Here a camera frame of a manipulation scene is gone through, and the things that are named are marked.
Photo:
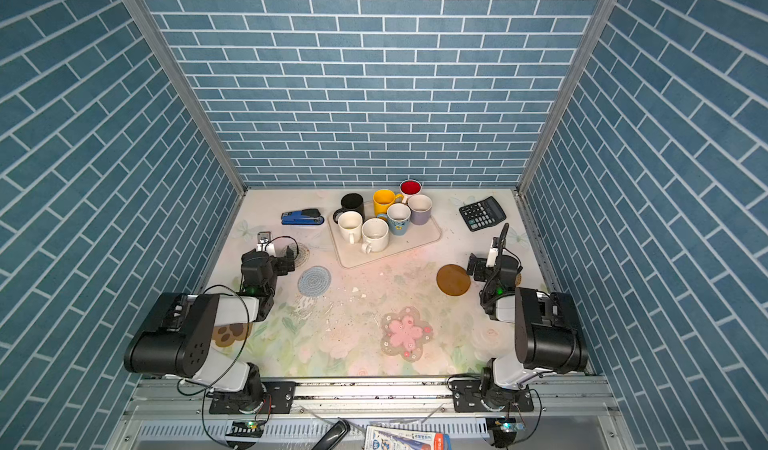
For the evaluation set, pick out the black remote handle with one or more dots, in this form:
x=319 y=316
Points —
x=337 y=432

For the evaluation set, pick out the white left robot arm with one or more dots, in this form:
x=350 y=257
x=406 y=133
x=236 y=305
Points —
x=176 y=338

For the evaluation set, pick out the pink flower coaster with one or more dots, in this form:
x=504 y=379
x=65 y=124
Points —
x=404 y=334

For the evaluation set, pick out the black calculator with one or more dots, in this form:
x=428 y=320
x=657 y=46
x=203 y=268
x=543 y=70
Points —
x=483 y=214

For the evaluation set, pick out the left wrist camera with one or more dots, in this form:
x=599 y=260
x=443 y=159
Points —
x=265 y=243

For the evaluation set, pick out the yellow mug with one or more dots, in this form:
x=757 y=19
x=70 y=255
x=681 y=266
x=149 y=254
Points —
x=384 y=199

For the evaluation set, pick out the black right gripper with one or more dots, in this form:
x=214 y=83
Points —
x=480 y=266

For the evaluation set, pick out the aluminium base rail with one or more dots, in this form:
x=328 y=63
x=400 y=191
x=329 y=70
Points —
x=570 y=412

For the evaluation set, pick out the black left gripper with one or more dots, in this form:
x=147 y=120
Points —
x=284 y=261

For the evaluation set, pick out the light blue patterned mug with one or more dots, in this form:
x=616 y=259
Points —
x=397 y=216

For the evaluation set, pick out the blue black stapler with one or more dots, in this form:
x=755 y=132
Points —
x=305 y=217

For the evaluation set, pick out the white mug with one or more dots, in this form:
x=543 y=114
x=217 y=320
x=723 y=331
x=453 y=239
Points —
x=350 y=225
x=375 y=236

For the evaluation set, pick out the paw print coaster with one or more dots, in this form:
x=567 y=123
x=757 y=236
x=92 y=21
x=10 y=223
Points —
x=228 y=335

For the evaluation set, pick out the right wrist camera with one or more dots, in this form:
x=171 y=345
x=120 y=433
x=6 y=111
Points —
x=493 y=253

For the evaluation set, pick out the black mug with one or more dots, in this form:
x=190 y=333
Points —
x=352 y=202

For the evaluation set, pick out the grey blue woven coaster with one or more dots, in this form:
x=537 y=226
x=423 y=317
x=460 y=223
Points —
x=314 y=282

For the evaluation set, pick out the brown round coaster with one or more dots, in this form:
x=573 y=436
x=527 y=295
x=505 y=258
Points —
x=453 y=280

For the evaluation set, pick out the white zigzag woven coaster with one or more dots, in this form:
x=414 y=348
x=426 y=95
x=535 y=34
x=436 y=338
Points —
x=302 y=256

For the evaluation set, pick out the beige serving tray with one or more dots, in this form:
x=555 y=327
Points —
x=351 y=256

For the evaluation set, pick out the white mug left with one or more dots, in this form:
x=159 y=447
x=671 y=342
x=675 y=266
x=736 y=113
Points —
x=350 y=225

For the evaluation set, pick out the white mug right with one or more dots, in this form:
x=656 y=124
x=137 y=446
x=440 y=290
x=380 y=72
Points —
x=375 y=236

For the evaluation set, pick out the red interior mug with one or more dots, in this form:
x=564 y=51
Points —
x=409 y=188

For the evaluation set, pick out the printed paper package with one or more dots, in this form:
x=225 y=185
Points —
x=381 y=438

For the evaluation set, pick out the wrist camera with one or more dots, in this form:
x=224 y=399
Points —
x=265 y=243
x=493 y=253

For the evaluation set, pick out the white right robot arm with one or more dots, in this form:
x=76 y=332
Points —
x=547 y=339

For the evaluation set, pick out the lavender mug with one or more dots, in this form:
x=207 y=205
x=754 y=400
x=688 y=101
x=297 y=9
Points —
x=420 y=207

